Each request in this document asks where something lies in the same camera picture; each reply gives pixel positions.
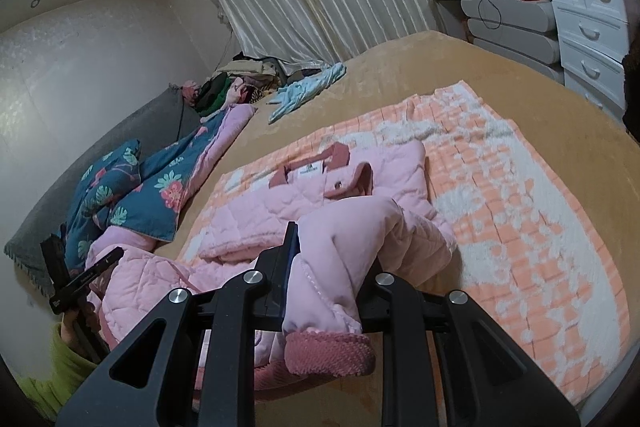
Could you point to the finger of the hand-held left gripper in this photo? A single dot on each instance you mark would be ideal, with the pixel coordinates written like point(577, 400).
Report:
point(111, 257)

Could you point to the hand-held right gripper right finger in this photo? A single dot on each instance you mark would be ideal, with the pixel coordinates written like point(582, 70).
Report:
point(385, 302)

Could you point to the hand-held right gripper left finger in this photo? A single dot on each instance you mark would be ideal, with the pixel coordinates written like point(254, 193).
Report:
point(292, 252)

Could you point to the pink quilted jacket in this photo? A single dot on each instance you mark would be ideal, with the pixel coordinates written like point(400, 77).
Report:
point(340, 227)

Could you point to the person's left forearm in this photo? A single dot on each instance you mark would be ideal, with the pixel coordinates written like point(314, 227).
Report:
point(60, 372)

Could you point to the pile of clothes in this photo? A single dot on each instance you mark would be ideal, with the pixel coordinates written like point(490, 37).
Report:
point(235, 82)

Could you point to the person's left hand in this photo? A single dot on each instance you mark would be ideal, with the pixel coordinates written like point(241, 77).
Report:
point(82, 314)

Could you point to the blue floral quilt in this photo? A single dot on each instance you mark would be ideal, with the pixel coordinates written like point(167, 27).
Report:
point(160, 192)

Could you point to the grey headboard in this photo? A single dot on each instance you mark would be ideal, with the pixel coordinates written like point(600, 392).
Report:
point(100, 142)

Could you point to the light blue garment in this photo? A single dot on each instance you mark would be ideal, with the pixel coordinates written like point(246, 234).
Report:
point(305, 92)

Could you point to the orange white checked blanket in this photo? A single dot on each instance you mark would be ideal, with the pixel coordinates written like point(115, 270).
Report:
point(525, 217)

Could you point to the tan bed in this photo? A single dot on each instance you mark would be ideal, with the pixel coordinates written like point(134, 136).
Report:
point(425, 67)

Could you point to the grey vanity dresser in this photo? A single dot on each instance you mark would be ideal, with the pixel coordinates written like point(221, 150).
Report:
point(510, 22)

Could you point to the dark object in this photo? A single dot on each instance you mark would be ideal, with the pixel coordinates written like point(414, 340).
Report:
point(631, 92)

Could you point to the white drawer cabinet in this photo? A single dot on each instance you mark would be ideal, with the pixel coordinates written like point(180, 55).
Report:
point(590, 22)

